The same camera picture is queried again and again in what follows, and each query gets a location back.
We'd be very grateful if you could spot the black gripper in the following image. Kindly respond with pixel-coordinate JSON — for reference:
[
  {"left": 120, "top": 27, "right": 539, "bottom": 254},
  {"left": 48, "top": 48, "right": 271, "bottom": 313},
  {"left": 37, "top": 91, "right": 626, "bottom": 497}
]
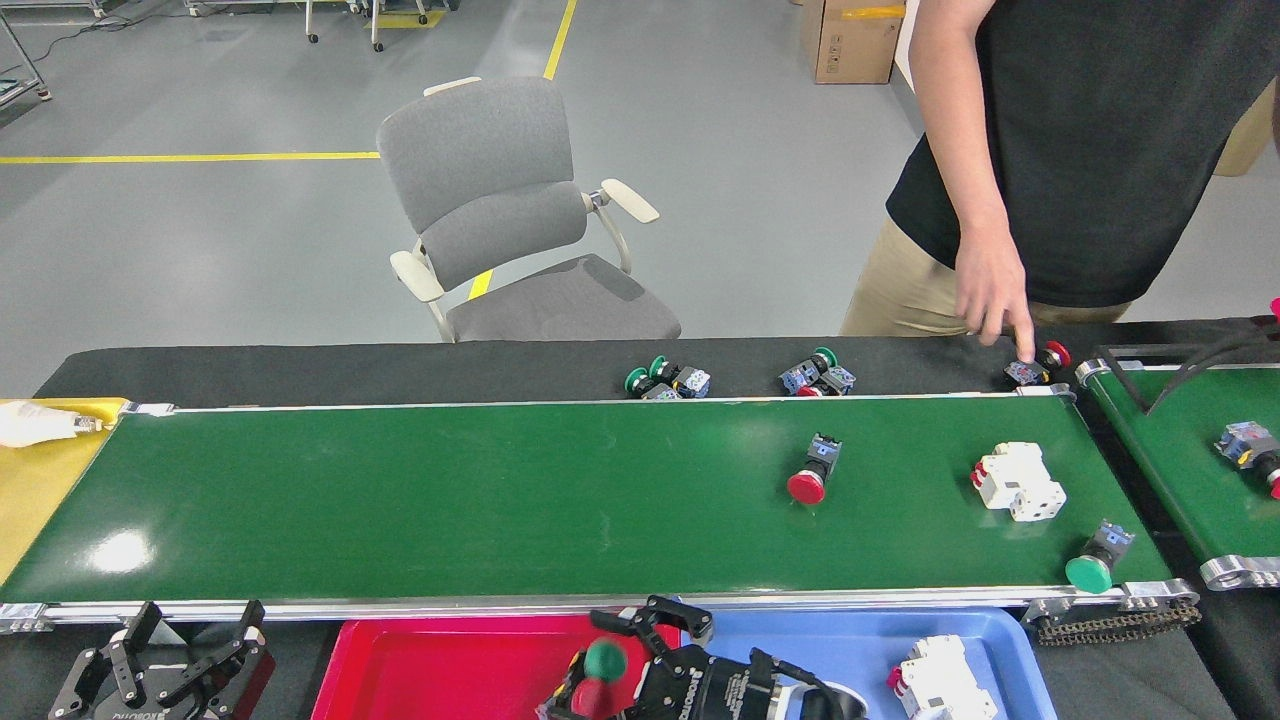
[
  {"left": 50, "top": 600, "right": 276, "bottom": 720},
  {"left": 540, "top": 595, "right": 801, "bottom": 720}
]

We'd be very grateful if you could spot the white circuit breaker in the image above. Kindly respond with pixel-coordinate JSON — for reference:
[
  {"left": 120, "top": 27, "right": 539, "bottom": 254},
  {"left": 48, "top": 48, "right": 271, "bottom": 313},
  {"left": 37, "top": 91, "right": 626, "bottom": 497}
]
[
  {"left": 970, "top": 442, "right": 1068, "bottom": 523},
  {"left": 887, "top": 635, "right": 999, "bottom": 720}
]

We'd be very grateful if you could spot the red plastic tray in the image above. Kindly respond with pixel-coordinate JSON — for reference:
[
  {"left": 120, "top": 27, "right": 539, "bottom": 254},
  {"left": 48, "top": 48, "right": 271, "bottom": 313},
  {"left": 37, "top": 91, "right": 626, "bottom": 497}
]
[{"left": 310, "top": 615, "right": 691, "bottom": 720}]

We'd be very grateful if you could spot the blue plastic tray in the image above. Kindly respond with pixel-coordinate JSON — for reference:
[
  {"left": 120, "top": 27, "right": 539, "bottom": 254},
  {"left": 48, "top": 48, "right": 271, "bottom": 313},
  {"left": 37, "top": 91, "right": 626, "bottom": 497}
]
[{"left": 685, "top": 605, "right": 1059, "bottom": 720}]

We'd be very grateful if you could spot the long green conveyor belt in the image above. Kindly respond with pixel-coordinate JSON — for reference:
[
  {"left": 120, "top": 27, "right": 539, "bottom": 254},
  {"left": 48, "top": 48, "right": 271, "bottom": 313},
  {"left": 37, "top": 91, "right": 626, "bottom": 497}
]
[{"left": 0, "top": 383, "right": 1201, "bottom": 636}]

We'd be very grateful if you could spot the short green conveyor belt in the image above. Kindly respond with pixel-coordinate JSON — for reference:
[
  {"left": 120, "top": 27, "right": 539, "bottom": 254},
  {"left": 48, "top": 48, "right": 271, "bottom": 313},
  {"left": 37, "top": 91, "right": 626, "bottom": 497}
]
[{"left": 1075, "top": 358, "right": 1280, "bottom": 591}]

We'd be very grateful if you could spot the person's right hand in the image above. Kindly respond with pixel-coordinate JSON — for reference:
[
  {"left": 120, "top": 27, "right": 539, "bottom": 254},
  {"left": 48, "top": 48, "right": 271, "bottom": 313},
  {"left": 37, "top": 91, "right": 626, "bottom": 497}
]
[{"left": 953, "top": 230, "right": 1038, "bottom": 363}]

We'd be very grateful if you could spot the yellow plastic bin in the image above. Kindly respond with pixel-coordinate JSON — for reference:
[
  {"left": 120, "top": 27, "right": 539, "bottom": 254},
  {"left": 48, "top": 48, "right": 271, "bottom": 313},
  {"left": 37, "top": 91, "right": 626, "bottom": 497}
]
[{"left": 0, "top": 398, "right": 131, "bottom": 586}]

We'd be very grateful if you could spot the grey office chair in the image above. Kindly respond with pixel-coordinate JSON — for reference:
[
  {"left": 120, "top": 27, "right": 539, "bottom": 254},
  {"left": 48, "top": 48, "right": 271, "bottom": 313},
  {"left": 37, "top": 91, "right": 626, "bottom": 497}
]
[{"left": 377, "top": 76, "right": 683, "bottom": 344}]

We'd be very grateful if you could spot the brown cardboard box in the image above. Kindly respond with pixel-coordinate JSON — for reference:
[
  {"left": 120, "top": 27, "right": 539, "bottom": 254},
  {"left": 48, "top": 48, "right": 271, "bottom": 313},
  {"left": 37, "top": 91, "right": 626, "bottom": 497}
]
[{"left": 800, "top": 0, "right": 906, "bottom": 85}]

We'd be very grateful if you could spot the metal equipment cart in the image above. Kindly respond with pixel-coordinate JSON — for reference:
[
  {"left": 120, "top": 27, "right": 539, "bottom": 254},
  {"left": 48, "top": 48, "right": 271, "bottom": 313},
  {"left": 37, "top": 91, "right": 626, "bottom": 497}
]
[{"left": 185, "top": 0, "right": 311, "bottom": 18}]

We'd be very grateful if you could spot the white wheeled stand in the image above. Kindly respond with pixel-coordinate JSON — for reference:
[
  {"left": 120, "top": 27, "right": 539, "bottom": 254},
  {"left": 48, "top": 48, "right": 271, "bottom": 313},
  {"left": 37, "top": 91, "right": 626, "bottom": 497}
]
[{"left": 305, "top": 0, "right": 433, "bottom": 53}]

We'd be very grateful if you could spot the person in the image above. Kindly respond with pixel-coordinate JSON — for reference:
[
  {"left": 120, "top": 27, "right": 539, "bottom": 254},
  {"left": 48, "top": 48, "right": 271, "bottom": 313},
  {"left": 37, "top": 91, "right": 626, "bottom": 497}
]
[{"left": 840, "top": 0, "right": 1280, "bottom": 346}]

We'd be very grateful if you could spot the black drive chain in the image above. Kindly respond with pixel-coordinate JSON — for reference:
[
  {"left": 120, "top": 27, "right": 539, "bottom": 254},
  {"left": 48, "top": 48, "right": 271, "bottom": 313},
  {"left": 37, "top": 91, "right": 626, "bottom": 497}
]
[{"left": 1030, "top": 600, "right": 1203, "bottom": 646}]

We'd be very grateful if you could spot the metal frame with caster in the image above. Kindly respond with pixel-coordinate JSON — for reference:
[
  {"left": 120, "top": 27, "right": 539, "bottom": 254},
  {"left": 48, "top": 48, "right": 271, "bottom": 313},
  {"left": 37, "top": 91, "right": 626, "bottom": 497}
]
[{"left": 0, "top": 10, "right": 53, "bottom": 106}]

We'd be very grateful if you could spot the black guide frame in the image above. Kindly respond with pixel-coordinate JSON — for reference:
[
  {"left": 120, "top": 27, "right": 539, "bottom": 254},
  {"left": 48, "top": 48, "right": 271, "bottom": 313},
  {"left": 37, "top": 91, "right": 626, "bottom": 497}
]
[{"left": 1095, "top": 318, "right": 1280, "bottom": 416}]

